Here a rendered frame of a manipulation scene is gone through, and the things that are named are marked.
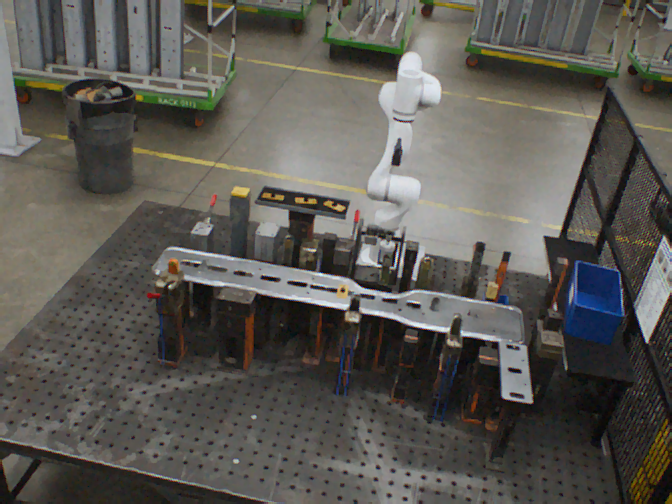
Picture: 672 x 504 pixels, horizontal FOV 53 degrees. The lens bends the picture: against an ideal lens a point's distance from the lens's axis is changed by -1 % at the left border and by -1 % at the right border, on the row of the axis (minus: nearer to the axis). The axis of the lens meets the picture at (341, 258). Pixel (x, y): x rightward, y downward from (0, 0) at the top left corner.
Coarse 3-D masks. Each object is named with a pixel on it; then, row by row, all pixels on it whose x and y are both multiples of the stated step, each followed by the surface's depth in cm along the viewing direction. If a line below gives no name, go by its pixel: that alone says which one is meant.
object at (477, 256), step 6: (480, 240) 247; (480, 246) 243; (474, 252) 247; (480, 252) 245; (474, 258) 248; (480, 258) 248; (474, 264) 250; (480, 264) 249; (474, 270) 251; (468, 276) 251; (468, 282) 252; (474, 282) 252
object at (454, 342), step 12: (456, 336) 225; (444, 348) 224; (456, 348) 222; (444, 360) 225; (456, 360) 225; (444, 372) 229; (444, 384) 232; (432, 396) 239; (444, 396) 234; (432, 408) 238; (444, 408) 236; (432, 420) 239
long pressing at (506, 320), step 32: (160, 256) 255; (192, 256) 257; (224, 256) 258; (256, 288) 244; (288, 288) 246; (352, 288) 250; (416, 320) 238; (448, 320) 240; (480, 320) 242; (512, 320) 244
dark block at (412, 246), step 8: (408, 240) 260; (408, 248) 255; (416, 248) 256; (408, 256) 257; (416, 256) 256; (408, 264) 259; (408, 272) 261; (400, 280) 263; (408, 280) 263; (400, 288) 265; (408, 288) 265; (392, 328) 276; (400, 328) 276
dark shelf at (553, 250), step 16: (544, 240) 291; (560, 240) 292; (576, 240) 293; (560, 256) 280; (576, 256) 282; (592, 256) 283; (560, 288) 260; (560, 304) 251; (576, 352) 227; (592, 352) 228; (608, 352) 229; (624, 352) 230; (576, 368) 220; (592, 368) 221; (608, 368) 222; (624, 368) 223; (624, 384) 219
